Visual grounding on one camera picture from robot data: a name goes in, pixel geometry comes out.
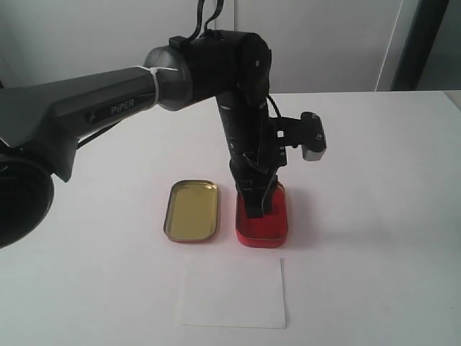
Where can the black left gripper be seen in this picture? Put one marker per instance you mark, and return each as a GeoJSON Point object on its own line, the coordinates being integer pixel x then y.
{"type": "Point", "coordinates": [256, 177]}

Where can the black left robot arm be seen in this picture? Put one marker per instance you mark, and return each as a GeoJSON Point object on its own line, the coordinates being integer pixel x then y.
{"type": "Point", "coordinates": [43, 126]}

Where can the red ink pad tin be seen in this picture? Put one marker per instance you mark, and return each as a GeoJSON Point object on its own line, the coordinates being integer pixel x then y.
{"type": "Point", "coordinates": [267, 232]}

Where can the gold tin lid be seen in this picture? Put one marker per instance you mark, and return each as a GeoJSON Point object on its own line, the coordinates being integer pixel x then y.
{"type": "Point", "coordinates": [192, 211]}

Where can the white paper sheet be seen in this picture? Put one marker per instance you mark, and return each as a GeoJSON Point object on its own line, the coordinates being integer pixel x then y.
{"type": "Point", "coordinates": [230, 291]}

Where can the white cabinet doors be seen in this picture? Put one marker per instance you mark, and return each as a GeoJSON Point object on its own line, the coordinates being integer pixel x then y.
{"type": "Point", "coordinates": [293, 46]}

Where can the white zip tie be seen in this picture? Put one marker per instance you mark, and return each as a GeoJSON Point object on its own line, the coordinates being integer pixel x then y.
{"type": "Point", "coordinates": [156, 72]}

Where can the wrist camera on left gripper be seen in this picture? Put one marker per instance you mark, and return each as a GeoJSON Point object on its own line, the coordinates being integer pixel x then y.
{"type": "Point", "coordinates": [306, 132]}

